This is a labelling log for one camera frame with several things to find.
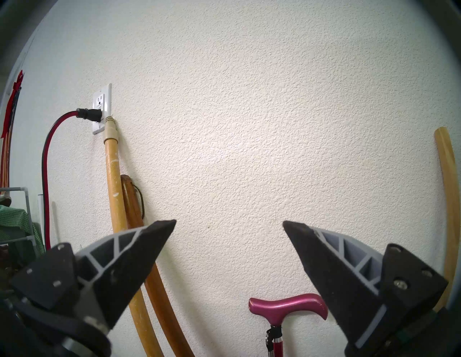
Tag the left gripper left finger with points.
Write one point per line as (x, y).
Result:
(108, 273)

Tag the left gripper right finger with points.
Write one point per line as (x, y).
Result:
(342, 288)

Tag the thin light wooden stick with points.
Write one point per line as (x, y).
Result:
(448, 180)

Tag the magenta walking cane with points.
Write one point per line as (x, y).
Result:
(284, 306)

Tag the white plastic pipe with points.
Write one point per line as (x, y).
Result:
(40, 216)

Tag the green cloth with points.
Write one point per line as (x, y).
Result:
(14, 219)

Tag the red striped flag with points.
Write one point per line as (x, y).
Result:
(9, 108)

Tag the white wall outlet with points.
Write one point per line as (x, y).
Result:
(104, 93)

